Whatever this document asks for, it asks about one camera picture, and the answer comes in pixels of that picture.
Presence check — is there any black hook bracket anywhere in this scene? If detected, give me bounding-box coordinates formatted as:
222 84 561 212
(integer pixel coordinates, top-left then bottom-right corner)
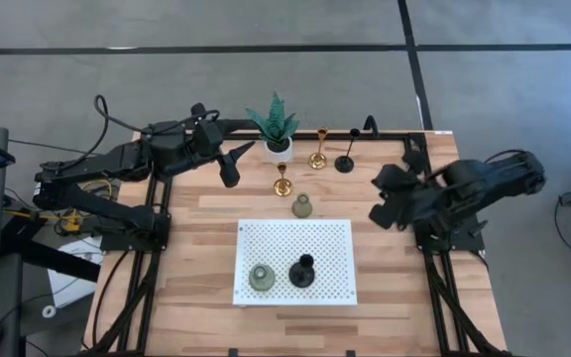
363 114 380 138

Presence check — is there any tall gold candlestick holder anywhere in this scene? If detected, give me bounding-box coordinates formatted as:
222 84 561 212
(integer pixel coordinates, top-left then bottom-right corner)
308 126 330 171

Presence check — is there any olive round vase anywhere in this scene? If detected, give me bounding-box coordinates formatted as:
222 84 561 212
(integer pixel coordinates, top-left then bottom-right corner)
291 191 314 219

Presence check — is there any short black candlestick holder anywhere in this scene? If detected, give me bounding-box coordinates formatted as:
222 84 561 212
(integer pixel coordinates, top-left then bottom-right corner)
287 253 316 290

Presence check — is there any tall black candlestick holder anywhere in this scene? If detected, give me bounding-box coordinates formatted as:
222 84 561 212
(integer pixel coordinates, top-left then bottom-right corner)
333 127 362 175

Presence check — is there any white paper sheet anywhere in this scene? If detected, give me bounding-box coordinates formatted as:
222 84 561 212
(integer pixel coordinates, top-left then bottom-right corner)
47 236 104 309

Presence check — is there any grey-green vase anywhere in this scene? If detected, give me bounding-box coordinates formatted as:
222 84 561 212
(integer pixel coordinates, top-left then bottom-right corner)
248 263 277 293

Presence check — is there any green plant in white pot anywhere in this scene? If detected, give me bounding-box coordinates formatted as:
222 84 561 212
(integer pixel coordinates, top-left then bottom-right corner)
244 91 301 165

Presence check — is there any yellow clamp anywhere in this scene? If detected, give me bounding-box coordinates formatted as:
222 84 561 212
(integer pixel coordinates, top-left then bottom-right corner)
60 210 83 234

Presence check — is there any short gold candlestick holder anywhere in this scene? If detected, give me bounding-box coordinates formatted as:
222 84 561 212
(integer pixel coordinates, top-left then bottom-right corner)
273 162 294 197

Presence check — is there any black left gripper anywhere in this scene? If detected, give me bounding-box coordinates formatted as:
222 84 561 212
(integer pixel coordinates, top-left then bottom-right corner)
190 102 256 188

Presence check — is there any white perforated metal shelf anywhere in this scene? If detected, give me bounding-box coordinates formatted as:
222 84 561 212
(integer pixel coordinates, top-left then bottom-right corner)
232 218 359 307

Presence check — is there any black desk frame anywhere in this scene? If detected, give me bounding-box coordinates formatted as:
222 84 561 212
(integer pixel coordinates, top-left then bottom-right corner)
0 217 102 283

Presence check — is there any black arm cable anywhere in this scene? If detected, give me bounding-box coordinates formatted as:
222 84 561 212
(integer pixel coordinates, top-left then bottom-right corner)
93 93 222 138

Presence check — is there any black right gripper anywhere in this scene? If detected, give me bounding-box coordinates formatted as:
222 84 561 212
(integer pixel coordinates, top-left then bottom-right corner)
368 148 428 230

